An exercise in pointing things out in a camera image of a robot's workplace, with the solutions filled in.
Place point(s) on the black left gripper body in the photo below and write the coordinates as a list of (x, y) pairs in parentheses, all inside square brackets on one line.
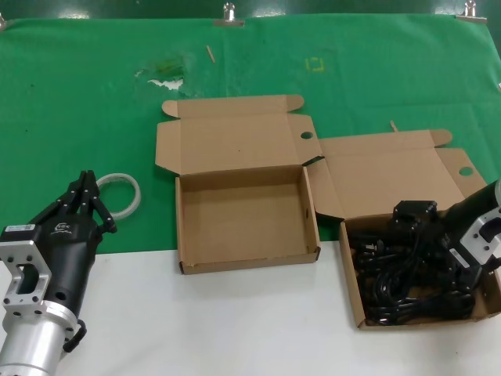
[(66, 250)]

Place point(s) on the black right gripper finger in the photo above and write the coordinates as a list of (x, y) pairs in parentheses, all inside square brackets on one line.
[(405, 225), (415, 207)]

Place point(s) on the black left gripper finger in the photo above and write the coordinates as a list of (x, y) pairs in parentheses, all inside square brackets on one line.
[(96, 207), (75, 194)]

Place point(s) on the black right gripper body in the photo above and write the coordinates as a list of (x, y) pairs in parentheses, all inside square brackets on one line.
[(469, 203)]

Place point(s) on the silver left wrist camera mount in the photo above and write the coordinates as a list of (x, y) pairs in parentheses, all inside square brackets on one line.
[(9, 254)]

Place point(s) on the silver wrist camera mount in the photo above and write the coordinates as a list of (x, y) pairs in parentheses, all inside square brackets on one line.
[(9, 254), (475, 243)]

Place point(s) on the small wooden stick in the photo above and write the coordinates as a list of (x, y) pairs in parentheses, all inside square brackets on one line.
[(210, 53), (393, 126)]

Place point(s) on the white tape roll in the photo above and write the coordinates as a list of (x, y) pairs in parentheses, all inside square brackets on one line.
[(133, 188)]

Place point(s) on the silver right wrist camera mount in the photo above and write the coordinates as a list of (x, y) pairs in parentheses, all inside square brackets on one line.
[(475, 243)]

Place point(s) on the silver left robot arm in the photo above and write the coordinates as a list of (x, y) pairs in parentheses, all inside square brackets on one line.
[(35, 344)]

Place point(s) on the green table cloth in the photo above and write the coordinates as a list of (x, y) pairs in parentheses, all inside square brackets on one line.
[(78, 98)]

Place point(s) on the open brown cardboard box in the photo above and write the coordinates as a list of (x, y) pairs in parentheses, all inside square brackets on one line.
[(235, 137), (372, 164)]

